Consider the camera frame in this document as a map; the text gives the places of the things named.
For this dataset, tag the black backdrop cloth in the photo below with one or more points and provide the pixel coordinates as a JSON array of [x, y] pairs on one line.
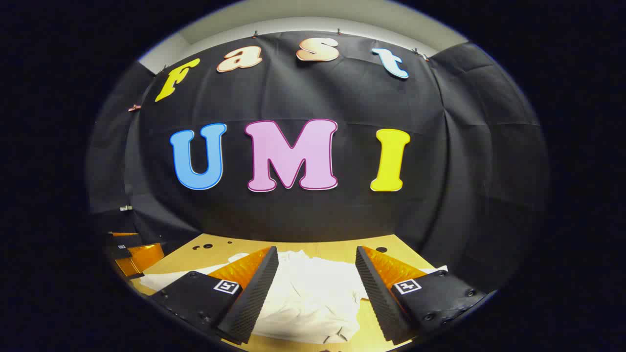
[[303, 98]]

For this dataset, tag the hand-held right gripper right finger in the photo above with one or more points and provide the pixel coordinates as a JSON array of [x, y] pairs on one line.
[[379, 293]]

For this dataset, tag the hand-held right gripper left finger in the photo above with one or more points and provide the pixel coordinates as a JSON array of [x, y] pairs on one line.
[[254, 293]]

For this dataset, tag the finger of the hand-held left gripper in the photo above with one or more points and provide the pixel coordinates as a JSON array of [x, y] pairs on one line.
[[144, 254]]

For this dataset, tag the white garment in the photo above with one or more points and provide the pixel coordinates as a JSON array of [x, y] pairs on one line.
[[308, 293]]

